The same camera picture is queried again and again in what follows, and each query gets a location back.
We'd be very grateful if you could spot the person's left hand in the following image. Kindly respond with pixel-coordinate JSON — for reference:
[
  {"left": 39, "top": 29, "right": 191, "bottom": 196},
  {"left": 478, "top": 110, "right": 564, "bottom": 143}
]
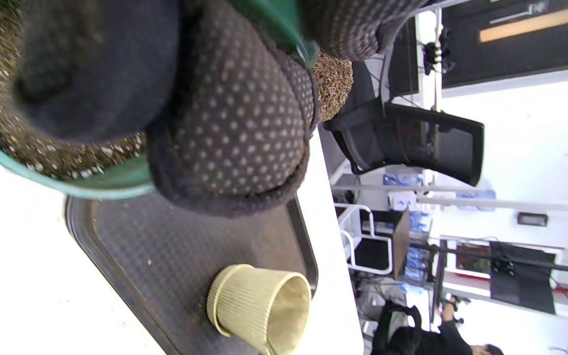
[{"left": 13, "top": 0, "right": 427, "bottom": 217}]

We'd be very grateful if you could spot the white rolling cart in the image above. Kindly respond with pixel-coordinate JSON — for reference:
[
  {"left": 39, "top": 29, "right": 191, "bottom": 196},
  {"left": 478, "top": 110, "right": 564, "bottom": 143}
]
[{"left": 333, "top": 202, "right": 397, "bottom": 277}]

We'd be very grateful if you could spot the black monitor on stand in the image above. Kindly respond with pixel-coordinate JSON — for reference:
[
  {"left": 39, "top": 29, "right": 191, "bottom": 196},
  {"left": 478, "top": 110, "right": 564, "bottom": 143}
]
[{"left": 489, "top": 242, "right": 568, "bottom": 316}]

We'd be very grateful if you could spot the dark brown plastic tray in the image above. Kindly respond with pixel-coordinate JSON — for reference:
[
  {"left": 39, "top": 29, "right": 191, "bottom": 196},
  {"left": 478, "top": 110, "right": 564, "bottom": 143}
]
[{"left": 65, "top": 195, "right": 319, "bottom": 355}]

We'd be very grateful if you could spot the green plastic storage bin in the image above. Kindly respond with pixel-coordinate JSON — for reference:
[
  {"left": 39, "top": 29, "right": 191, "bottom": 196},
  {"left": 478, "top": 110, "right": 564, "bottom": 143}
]
[{"left": 0, "top": 0, "right": 156, "bottom": 200}]

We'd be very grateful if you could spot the yellow ribbed flower pot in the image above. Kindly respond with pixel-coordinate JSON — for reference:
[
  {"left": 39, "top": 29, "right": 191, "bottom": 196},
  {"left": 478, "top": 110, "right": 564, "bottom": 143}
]
[{"left": 206, "top": 264, "right": 313, "bottom": 355}]

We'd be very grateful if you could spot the green garden trowel scoop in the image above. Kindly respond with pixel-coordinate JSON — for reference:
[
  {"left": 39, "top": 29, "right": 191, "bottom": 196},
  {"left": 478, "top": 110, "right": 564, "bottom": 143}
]
[{"left": 225, "top": 0, "right": 320, "bottom": 70}]

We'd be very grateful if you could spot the black office chair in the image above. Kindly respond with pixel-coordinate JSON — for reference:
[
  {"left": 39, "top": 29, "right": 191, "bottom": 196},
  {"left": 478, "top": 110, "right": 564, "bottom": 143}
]
[{"left": 323, "top": 59, "right": 485, "bottom": 187}]

